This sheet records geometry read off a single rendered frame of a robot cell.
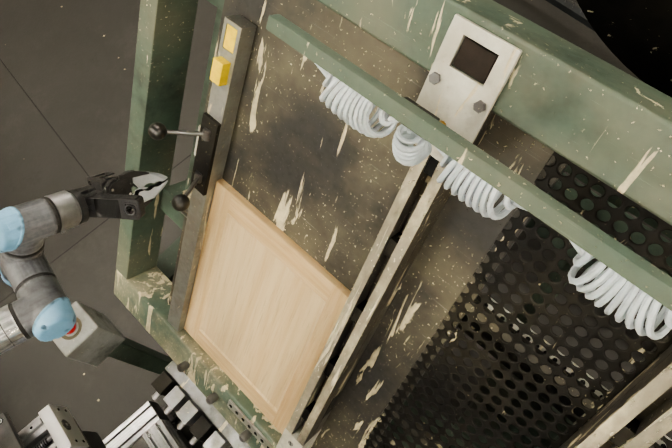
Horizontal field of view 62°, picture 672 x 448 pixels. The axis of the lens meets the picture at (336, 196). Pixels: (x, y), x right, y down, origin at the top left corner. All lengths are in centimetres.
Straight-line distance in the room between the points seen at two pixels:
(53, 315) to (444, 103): 78
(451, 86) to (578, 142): 18
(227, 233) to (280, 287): 19
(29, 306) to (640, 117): 102
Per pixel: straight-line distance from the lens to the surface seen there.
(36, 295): 118
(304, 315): 129
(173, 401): 185
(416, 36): 81
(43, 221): 117
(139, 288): 182
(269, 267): 131
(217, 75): 117
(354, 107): 75
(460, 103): 78
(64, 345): 185
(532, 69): 74
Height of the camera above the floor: 247
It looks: 64 degrees down
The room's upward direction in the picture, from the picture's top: 16 degrees counter-clockwise
